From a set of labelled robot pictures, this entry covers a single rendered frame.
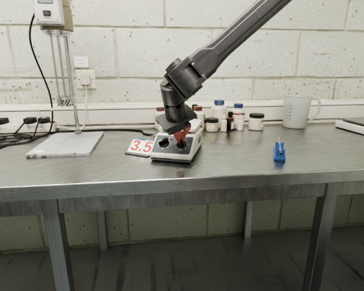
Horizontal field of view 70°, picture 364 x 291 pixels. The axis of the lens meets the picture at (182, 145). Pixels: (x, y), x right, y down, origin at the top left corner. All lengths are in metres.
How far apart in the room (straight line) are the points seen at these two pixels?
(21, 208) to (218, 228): 1.11
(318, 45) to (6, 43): 1.45
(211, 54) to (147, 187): 0.36
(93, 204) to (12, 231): 0.99
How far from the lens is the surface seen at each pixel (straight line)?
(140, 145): 0.89
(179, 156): 0.77
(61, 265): 0.87
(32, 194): 0.74
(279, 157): 0.85
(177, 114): 0.69
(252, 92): 1.41
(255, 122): 1.22
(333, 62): 1.60
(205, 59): 0.59
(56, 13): 0.97
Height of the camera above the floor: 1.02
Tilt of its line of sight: 16 degrees down
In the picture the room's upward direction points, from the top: straight up
